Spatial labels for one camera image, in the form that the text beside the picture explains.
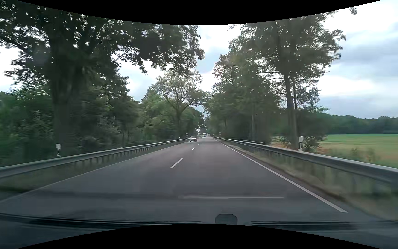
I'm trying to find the grey asphalt road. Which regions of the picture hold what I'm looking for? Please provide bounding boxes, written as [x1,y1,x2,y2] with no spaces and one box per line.
[0,136,376,225]

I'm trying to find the road markings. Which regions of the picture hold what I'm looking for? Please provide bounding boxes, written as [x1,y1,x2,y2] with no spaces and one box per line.
[170,137,348,213]

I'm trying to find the row of trees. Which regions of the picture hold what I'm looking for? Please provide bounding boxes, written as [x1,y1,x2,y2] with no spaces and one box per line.
[0,0,206,172]
[204,8,358,152]

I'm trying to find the grass verge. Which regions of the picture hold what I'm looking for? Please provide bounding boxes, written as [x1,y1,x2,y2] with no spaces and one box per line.
[216,138,398,222]
[0,140,187,208]

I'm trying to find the distant wood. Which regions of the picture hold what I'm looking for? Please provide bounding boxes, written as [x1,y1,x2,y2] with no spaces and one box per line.
[318,114,398,135]

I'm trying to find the green field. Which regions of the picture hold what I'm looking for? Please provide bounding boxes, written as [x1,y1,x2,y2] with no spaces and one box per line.
[272,134,398,173]

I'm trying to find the grey metal guard rail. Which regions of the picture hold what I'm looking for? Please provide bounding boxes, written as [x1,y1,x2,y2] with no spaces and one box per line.
[0,138,190,184]
[214,136,398,191]

